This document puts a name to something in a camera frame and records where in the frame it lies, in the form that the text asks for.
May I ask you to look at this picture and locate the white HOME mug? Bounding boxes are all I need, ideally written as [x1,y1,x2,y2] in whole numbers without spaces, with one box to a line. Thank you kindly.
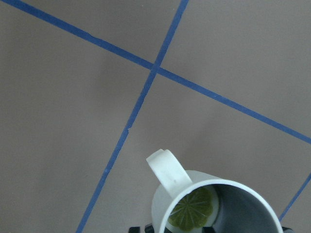
[146,149,283,233]

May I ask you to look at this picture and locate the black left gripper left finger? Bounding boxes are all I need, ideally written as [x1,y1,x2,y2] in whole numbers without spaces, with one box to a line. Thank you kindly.
[129,226,140,233]

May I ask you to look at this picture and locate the green lemon slice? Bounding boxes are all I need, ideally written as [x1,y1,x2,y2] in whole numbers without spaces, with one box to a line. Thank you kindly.
[167,186,219,233]

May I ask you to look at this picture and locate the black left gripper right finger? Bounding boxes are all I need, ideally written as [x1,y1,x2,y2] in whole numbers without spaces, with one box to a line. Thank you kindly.
[282,227,293,233]

